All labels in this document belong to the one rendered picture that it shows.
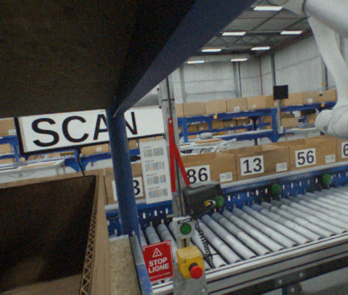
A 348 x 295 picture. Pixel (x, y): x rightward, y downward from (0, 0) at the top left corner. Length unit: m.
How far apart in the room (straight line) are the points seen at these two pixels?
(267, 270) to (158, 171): 0.57
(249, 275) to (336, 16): 0.94
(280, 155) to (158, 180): 1.11
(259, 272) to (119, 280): 0.84
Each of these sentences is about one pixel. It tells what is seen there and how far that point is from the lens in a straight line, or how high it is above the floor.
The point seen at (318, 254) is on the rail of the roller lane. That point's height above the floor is 0.71.
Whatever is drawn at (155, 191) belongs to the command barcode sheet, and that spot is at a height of 1.08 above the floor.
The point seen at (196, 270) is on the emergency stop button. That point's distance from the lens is 0.83.
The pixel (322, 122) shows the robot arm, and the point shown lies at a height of 1.23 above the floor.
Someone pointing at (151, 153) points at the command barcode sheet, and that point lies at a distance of 0.79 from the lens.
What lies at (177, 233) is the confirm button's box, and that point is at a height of 0.94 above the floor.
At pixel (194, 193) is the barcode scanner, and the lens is 0.79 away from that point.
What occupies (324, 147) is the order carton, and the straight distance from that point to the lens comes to 2.00.
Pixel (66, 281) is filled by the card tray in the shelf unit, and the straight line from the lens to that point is 0.31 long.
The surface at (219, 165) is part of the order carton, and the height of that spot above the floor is 1.01.
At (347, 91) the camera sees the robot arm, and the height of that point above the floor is 1.34.
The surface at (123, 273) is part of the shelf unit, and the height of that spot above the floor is 1.14.
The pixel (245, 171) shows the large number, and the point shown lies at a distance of 1.63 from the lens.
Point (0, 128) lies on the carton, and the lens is 6.26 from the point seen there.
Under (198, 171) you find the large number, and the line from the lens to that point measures 1.49.
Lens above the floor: 1.30
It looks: 6 degrees down
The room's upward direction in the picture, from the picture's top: 6 degrees counter-clockwise
